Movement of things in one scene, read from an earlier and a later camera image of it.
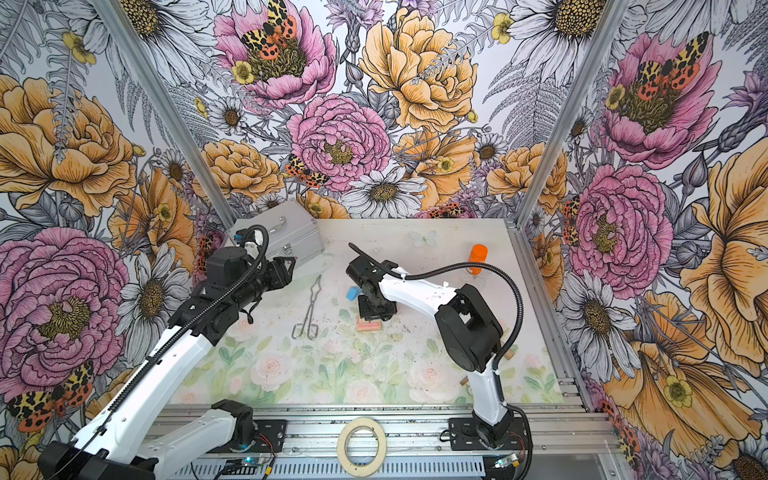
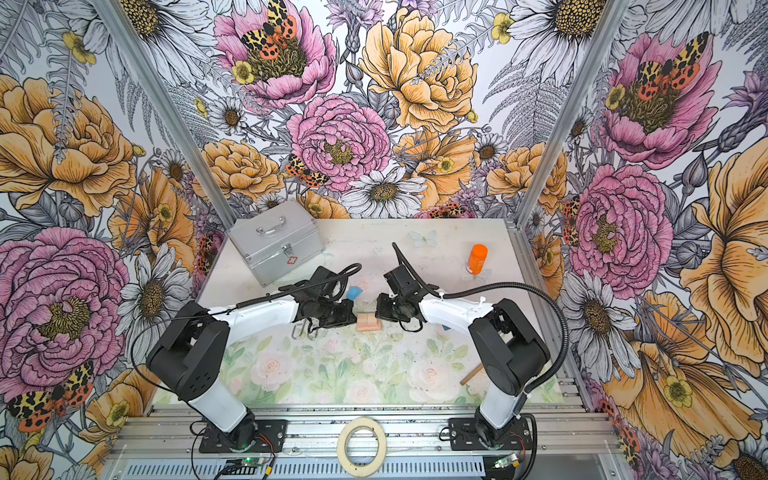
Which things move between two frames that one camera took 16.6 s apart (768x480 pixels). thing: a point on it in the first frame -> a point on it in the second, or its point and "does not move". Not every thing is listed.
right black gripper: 367,314 -> 382,312
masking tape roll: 374,465 does not move
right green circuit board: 504,462 does not move
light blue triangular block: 353,292 does not move
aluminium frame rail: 558,430 does not move
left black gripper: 279,272 -> 346,317
